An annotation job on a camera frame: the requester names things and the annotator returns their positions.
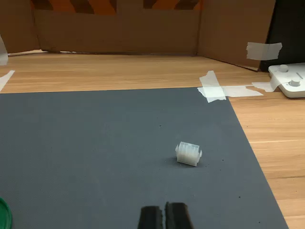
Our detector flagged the small white plastic terminal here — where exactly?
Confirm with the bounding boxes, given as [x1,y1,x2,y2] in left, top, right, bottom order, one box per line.
[175,141,203,167]

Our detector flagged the round green lid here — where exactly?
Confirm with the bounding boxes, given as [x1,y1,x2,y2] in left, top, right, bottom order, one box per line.
[0,197,13,229]

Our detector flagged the dark grey mat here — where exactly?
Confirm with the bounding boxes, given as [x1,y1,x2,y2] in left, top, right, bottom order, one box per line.
[0,87,290,229]

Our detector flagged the brown cardboard partition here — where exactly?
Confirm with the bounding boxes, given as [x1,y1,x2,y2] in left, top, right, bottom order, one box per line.
[0,0,277,72]

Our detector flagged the orange black striped board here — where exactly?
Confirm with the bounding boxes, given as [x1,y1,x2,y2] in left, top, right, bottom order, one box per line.
[30,0,203,15]

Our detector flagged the black screen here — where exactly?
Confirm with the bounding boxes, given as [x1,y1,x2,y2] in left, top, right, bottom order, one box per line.
[259,0,305,72]

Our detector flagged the white bracket with knobs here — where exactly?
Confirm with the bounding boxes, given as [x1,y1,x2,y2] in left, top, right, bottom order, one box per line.
[268,63,305,98]

